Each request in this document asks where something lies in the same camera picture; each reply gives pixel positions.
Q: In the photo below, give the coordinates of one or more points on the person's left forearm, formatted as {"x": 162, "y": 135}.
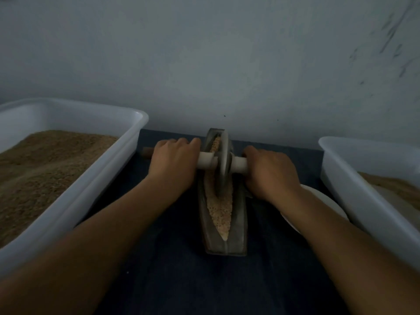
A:
{"x": 69, "y": 262}

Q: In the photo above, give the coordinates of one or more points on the white round plate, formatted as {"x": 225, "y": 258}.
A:
{"x": 328, "y": 200}

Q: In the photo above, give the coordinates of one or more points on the white plastic tub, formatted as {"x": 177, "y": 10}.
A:
{"x": 102, "y": 177}
{"x": 367, "y": 206}

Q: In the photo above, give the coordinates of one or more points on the person's left hand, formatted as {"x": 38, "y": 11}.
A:
{"x": 172, "y": 164}

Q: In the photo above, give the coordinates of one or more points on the large brown grain heap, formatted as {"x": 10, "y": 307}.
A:
{"x": 36, "y": 180}
{"x": 395, "y": 183}

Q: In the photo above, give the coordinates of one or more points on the dark blue table cloth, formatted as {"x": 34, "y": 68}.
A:
{"x": 164, "y": 288}

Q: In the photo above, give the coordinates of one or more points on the boat-shaped metal grinding trough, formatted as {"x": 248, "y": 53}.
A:
{"x": 226, "y": 244}

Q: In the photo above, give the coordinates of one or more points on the person's right hand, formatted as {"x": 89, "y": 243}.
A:
{"x": 272, "y": 172}

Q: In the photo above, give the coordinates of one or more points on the person's right forearm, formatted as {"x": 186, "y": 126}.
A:
{"x": 358, "y": 259}

